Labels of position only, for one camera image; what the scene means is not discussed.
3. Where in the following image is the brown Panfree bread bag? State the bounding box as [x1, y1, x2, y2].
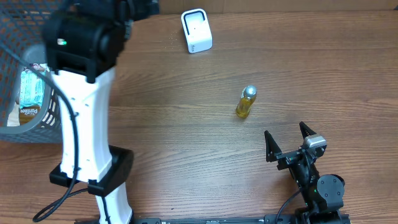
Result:
[7, 103, 40, 126]

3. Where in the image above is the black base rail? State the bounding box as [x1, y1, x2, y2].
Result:
[75, 215, 351, 224]

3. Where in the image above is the white barcode scanner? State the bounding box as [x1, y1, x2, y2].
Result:
[181, 8, 213, 54]

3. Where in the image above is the yellow dish soap bottle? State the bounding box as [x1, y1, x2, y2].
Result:
[236, 85, 257, 118]

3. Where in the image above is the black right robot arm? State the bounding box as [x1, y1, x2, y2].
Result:
[264, 121, 351, 224]

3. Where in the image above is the teal wet wipes pack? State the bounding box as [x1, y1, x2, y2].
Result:
[19, 69, 45, 109]

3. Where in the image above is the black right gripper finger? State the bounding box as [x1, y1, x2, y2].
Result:
[264, 131, 282, 162]
[299, 121, 316, 139]

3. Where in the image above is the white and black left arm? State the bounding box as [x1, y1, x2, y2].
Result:
[42, 0, 159, 223]

